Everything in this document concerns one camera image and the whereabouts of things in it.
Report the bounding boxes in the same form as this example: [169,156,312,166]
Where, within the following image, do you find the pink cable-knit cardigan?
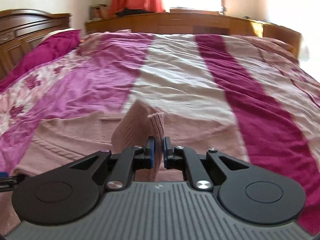
[0,100,251,235]

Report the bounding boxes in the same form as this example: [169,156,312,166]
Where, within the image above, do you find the dark clothes on cabinet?
[116,8,152,17]

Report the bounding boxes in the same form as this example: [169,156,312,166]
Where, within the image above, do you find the pink magenta striped bedspread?
[1,32,319,235]

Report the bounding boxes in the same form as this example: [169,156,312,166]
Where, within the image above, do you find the magenta pillow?
[1,28,81,92]

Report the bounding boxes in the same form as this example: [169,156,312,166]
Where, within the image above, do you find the pink knit garment far corner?
[234,35,297,61]

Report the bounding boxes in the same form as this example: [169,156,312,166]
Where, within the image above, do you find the dark wooden headboard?
[0,9,71,79]

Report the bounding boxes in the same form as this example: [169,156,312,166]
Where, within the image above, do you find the stack of books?
[89,4,108,20]

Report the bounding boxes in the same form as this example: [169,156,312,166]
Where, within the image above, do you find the wooden window cabinet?
[85,11,302,56]

